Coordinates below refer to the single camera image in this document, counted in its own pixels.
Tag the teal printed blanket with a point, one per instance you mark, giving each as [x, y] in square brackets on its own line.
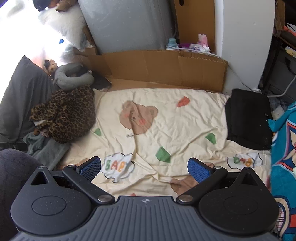
[284, 150]

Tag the teal bottle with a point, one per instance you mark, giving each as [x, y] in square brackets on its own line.
[172, 42]

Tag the person's dark trousers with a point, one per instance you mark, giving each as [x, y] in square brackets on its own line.
[13, 176]

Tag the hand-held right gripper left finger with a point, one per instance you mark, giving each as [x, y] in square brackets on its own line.
[91, 166]

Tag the dark grey pillow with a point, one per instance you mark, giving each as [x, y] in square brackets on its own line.
[23, 97]

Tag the black crumpled garment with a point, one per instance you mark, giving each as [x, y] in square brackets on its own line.
[101, 82]

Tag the white fluffy pillow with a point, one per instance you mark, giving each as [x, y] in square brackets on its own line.
[64, 25]

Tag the clear plastic bag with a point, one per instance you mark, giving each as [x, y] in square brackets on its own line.
[69, 49]

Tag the purple packet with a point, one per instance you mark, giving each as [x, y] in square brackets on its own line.
[184, 45]

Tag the brown teddy bear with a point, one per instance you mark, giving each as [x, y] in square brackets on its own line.
[50, 66]

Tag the cream bear print blanket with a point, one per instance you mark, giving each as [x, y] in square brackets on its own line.
[173, 129]

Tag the pink plush toy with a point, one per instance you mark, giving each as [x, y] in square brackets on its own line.
[202, 39]

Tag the grey neck pillow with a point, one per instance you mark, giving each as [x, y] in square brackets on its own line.
[62, 78]

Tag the leopard print skirt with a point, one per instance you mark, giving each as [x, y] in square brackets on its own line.
[67, 113]

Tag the black folded clothes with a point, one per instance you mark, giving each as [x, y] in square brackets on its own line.
[247, 118]

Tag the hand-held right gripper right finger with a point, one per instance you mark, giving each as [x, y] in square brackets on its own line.
[198, 171]

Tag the blue-grey garment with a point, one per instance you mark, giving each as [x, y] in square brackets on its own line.
[46, 148]

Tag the folded cardboard sheet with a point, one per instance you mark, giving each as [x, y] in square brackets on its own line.
[150, 67]

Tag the dark grey storage box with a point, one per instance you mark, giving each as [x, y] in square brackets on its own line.
[282, 69]

